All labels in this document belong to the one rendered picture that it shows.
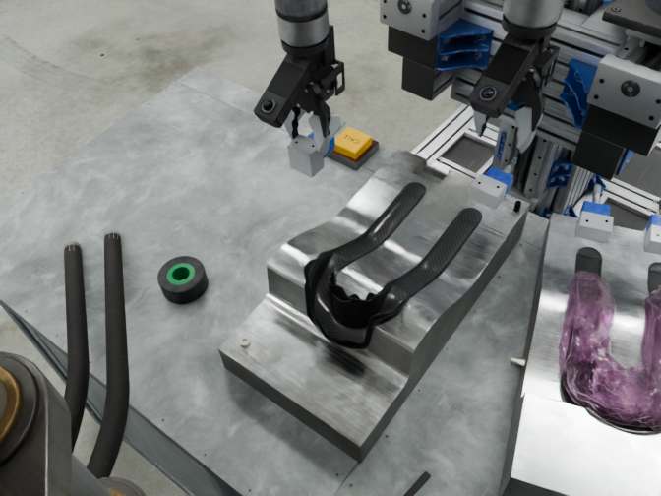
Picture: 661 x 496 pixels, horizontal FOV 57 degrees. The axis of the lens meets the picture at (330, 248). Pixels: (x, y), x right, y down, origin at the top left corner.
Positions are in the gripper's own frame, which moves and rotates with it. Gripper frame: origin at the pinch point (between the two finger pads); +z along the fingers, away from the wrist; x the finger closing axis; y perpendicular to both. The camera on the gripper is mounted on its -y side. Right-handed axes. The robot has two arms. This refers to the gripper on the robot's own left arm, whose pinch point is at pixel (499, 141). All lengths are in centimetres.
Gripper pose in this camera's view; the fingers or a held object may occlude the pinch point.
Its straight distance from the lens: 101.0
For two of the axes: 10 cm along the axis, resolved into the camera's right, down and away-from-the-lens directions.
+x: -8.0, -4.3, 4.2
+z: 0.5, 6.4, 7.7
